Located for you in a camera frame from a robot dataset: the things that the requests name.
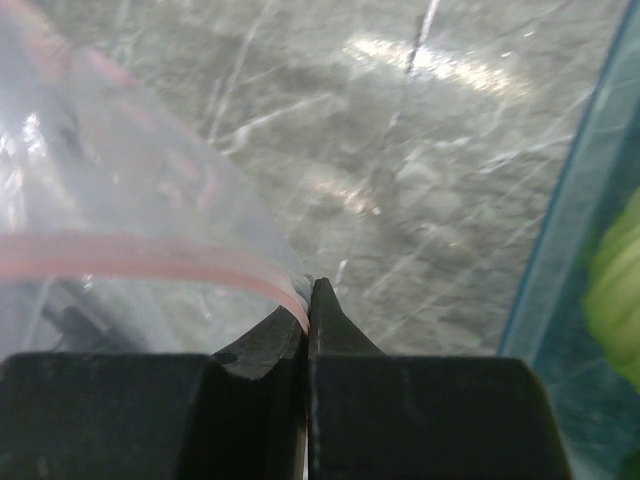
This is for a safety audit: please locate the clear zip top bag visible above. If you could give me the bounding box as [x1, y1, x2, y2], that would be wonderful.
[1, 1, 312, 356]

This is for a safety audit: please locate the large green cabbage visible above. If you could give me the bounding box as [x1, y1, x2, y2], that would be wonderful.
[583, 192, 639, 388]

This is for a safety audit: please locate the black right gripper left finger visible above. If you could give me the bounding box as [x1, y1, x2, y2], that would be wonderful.
[1, 309, 307, 479]

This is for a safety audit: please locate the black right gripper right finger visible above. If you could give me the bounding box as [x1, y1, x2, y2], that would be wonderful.
[308, 278, 572, 479]

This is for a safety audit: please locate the teal plastic tray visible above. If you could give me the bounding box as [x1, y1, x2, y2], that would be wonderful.
[498, 2, 639, 479]

